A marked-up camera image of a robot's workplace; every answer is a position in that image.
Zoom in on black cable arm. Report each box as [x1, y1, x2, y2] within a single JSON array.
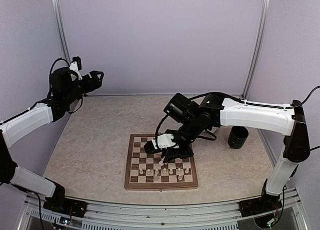
[[289, 85, 320, 152], [24, 184, 51, 230]]

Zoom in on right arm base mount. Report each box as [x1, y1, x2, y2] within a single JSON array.
[[238, 197, 282, 217]]

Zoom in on left aluminium corner post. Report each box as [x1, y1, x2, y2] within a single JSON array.
[[51, 0, 71, 62]]

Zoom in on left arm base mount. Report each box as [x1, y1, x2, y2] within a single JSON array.
[[43, 198, 88, 218]]

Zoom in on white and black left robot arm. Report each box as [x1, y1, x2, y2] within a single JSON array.
[[0, 67, 104, 212]]

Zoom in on white plate with spiral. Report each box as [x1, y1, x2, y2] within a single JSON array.
[[205, 126, 218, 134]]

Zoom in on right aluminium corner post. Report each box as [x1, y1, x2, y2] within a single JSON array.
[[241, 0, 271, 99]]

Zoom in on aluminium corner post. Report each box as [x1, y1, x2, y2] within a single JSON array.
[[51, 0, 71, 62], [241, 0, 271, 99]]

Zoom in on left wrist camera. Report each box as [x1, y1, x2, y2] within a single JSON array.
[[69, 56, 83, 80]]

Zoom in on white bishop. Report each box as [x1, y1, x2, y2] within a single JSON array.
[[159, 158, 164, 166]]

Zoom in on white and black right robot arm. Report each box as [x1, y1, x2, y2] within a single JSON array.
[[152, 92, 311, 212]]

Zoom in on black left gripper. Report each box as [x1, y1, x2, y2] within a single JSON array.
[[64, 70, 104, 104]]

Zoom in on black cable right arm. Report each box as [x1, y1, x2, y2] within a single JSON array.
[[289, 85, 320, 152]]

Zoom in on dark green cup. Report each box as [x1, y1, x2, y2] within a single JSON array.
[[227, 126, 249, 149]]

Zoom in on wooden chess board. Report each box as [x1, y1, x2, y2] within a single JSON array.
[[124, 134, 199, 191]]

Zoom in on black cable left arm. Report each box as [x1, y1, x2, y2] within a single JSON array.
[[24, 184, 51, 230]]

